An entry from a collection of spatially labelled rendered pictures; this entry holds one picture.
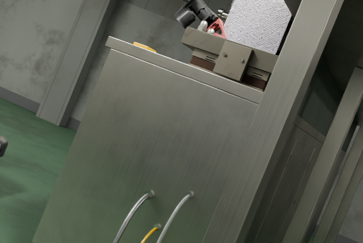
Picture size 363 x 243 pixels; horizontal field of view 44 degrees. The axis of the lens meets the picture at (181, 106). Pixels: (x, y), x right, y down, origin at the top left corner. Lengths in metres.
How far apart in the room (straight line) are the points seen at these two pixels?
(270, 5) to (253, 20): 0.08
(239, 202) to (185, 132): 0.64
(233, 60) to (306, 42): 0.65
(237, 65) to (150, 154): 0.41
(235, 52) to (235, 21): 0.30
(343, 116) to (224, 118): 0.51
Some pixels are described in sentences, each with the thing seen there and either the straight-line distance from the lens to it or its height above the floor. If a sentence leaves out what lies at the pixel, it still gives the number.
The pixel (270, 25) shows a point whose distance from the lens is 1.71.
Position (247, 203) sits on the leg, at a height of 0.65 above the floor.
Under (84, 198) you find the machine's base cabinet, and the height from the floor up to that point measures 0.34.
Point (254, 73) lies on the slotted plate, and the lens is 1.49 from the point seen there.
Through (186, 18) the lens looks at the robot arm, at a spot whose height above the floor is 1.09.
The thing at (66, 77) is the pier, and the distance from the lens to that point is 5.22.
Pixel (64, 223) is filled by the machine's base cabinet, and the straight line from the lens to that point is 1.68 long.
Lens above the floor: 0.78
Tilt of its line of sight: 1 degrees down
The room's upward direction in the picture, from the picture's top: 22 degrees clockwise
